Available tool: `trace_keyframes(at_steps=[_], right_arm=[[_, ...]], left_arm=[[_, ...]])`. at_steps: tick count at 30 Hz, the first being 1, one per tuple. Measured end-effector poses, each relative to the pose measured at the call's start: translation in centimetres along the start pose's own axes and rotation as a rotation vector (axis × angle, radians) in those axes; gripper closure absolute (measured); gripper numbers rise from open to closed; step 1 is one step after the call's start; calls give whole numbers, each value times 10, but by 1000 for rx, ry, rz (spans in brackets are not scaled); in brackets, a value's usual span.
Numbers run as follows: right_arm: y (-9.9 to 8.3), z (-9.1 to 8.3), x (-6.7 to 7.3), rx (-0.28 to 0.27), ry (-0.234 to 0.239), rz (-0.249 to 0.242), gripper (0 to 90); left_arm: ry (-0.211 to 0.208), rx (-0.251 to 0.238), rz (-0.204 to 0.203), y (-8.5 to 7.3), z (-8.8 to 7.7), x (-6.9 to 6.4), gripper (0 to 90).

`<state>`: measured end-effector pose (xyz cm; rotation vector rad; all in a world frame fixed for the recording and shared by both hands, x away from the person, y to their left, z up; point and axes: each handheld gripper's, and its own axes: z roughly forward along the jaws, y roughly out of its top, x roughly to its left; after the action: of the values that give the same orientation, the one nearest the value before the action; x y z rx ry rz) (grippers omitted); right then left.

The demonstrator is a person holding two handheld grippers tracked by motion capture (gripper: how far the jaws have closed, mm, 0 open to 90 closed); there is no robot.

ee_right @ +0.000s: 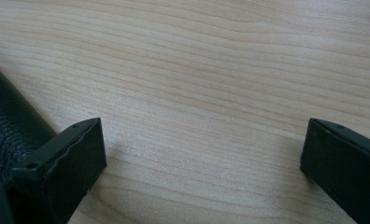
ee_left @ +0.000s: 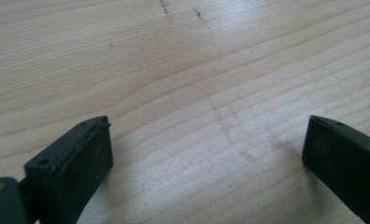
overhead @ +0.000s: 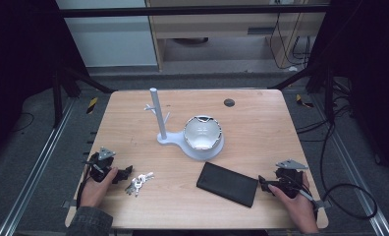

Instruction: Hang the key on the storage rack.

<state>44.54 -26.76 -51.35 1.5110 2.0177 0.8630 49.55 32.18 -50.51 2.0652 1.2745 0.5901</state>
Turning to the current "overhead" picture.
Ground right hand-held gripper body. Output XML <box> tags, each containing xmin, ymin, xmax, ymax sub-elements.
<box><xmin>273</xmin><ymin>158</ymin><xmax>309</xmax><ymax>200</ymax></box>

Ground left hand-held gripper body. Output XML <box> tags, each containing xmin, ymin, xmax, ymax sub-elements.
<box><xmin>84</xmin><ymin>147</ymin><xmax>117</xmax><ymax>184</ymax></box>

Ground silver key bunch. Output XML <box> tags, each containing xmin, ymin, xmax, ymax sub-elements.
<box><xmin>124</xmin><ymin>171</ymin><xmax>155</xmax><ymax>198</ymax></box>

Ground black wallet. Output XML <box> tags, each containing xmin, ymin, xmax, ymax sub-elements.
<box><xmin>195</xmin><ymin>161</ymin><xmax>260</xmax><ymax>208</ymax></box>

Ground person's left hand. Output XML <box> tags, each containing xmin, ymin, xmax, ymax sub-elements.
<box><xmin>80</xmin><ymin>166</ymin><xmax>119</xmax><ymax>209</ymax></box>

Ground person's right hand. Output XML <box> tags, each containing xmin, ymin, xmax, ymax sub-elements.
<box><xmin>267</xmin><ymin>171</ymin><xmax>320</xmax><ymax>234</ymax></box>

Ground black yellow tape marker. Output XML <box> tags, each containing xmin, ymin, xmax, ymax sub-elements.
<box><xmin>295</xmin><ymin>93</ymin><xmax>315</xmax><ymax>109</ymax></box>
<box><xmin>85</xmin><ymin>96</ymin><xmax>99</xmax><ymax>115</ymax></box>

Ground white hook stand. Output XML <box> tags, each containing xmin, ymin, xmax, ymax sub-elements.
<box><xmin>143</xmin><ymin>87</ymin><xmax>226</xmax><ymax>162</ymax></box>

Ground dark curtain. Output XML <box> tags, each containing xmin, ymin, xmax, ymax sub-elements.
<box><xmin>0</xmin><ymin>0</ymin><xmax>89</xmax><ymax>165</ymax></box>
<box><xmin>308</xmin><ymin>0</ymin><xmax>389</xmax><ymax>185</ymax></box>

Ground white cabinet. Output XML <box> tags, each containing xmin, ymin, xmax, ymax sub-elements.
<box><xmin>55</xmin><ymin>0</ymin><xmax>159</xmax><ymax>69</ymax></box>

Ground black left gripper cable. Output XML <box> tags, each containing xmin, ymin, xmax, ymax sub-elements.
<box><xmin>75</xmin><ymin>160</ymin><xmax>93</xmax><ymax>210</ymax></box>

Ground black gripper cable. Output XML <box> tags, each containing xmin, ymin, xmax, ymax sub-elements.
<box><xmin>75</xmin><ymin>160</ymin><xmax>93</xmax><ymax>210</ymax></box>
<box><xmin>299</xmin><ymin>122</ymin><xmax>379</xmax><ymax>221</ymax></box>

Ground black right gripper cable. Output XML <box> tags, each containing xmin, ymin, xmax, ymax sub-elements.
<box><xmin>299</xmin><ymin>122</ymin><xmax>379</xmax><ymax>221</ymax></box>

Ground metal floor rail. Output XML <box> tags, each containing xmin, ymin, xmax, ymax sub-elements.
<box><xmin>312</xmin><ymin>93</ymin><xmax>389</xmax><ymax>236</ymax></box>
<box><xmin>0</xmin><ymin>97</ymin><xmax>77</xmax><ymax>236</ymax></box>

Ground black floor cables bundle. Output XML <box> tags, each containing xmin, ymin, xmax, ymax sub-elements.
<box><xmin>295</xmin><ymin>78</ymin><xmax>359</xmax><ymax>146</ymax></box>

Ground black frame leg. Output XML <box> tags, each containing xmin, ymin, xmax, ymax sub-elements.
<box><xmin>50</xmin><ymin>63</ymin><xmax>116</xmax><ymax>130</ymax></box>
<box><xmin>275</xmin><ymin>63</ymin><xmax>336</xmax><ymax>124</ymax></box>

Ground thin black floor cable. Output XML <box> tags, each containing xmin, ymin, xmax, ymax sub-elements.
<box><xmin>11</xmin><ymin>111</ymin><xmax>35</xmax><ymax>134</ymax></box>

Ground hanging black cables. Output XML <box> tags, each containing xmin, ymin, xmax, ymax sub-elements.
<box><xmin>268</xmin><ymin>12</ymin><xmax>312</xmax><ymax>71</ymax></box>

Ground black frame crossbar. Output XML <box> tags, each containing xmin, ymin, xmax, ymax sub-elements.
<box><xmin>58</xmin><ymin>4</ymin><xmax>332</xmax><ymax>19</ymax></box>

